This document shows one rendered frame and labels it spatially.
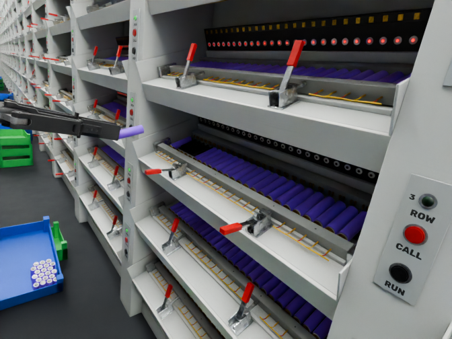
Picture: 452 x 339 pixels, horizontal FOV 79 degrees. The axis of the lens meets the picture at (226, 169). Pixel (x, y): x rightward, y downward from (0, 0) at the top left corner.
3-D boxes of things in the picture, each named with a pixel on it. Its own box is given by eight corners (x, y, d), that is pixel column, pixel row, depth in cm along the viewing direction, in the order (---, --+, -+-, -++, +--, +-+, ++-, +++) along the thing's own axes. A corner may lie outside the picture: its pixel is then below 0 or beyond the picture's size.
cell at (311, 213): (334, 206, 47) (311, 226, 44) (325, 202, 48) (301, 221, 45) (335, 198, 46) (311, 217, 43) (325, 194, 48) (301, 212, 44)
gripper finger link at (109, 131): (81, 118, 50) (81, 118, 50) (120, 125, 55) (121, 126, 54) (78, 134, 51) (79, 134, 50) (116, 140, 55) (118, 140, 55)
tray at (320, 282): (335, 324, 35) (340, 274, 30) (142, 171, 79) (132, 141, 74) (406, 239, 45) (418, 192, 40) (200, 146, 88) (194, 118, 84)
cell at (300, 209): (324, 202, 49) (300, 220, 45) (315, 198, 50) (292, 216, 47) (324, 194, 48) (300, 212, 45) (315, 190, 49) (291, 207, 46)
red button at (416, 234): (420, 247, 25) (426, 231, 25) (401, 239, 26) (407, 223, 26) (424, 244, 26) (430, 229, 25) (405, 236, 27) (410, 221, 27)
